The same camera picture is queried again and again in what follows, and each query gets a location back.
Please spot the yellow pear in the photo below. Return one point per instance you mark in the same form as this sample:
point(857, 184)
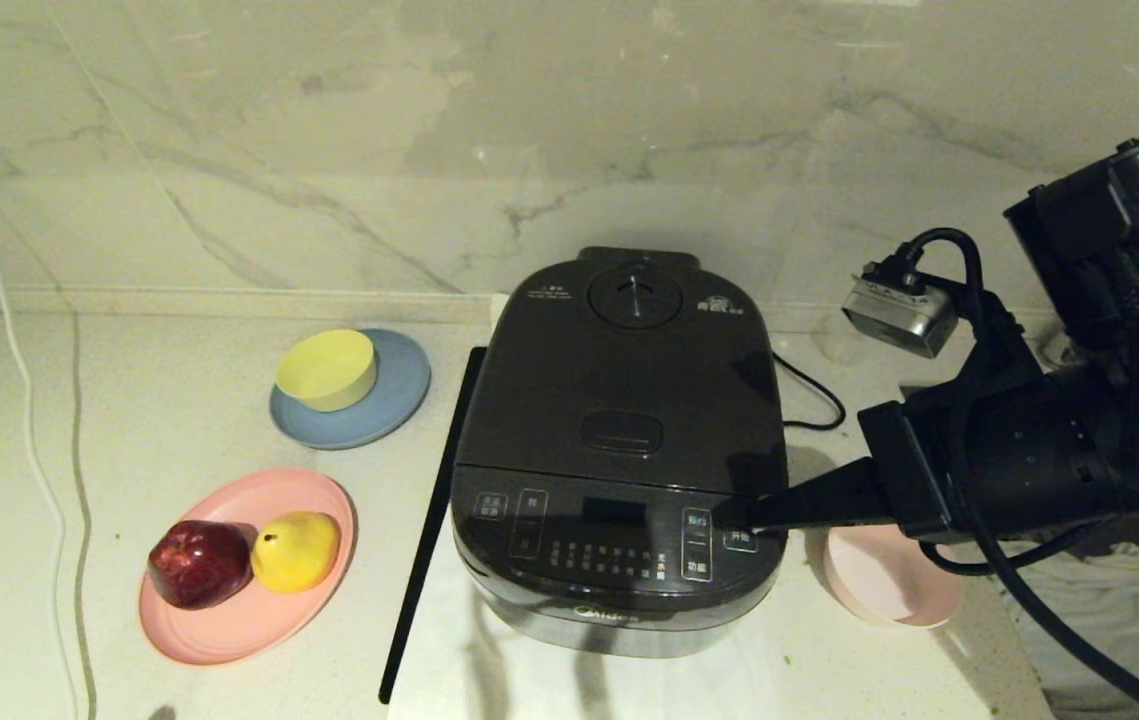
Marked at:
point(295, 553)

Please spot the grey rag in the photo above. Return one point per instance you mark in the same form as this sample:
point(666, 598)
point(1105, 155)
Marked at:
point(1119, 620)

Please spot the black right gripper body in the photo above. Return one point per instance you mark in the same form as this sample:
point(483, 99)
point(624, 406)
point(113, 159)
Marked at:
point(909, 470)

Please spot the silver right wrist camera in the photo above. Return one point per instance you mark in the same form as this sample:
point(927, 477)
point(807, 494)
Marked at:
point(899, 310)

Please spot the pink plate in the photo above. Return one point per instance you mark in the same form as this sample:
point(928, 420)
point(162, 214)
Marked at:
point(249, 630)

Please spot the red apple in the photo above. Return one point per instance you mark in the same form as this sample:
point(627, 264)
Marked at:
point(199, 565)

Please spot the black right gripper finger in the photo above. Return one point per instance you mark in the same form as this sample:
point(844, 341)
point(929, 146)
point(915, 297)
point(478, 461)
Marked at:
point(829, 512)
point(829, 485)

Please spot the pink bowl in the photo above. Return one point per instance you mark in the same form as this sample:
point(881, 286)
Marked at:
point(879, 580)

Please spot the black rice cooker lid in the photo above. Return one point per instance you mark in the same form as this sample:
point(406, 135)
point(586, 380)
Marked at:
point(629, 380)

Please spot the yellow bowl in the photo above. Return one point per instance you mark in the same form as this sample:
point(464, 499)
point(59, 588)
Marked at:
point(329, 370)

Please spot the blue plate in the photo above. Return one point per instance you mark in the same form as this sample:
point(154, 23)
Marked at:
point(394, 405)

